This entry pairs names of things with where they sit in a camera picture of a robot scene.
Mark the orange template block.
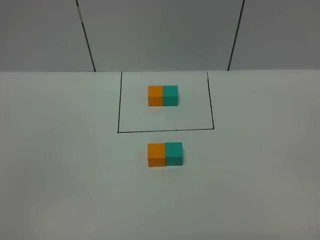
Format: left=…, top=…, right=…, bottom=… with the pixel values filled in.
left=148, top=85, right=164, bottom=107

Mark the green template block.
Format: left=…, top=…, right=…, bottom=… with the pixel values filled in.
left=163, top=85, right=179, bottom=106

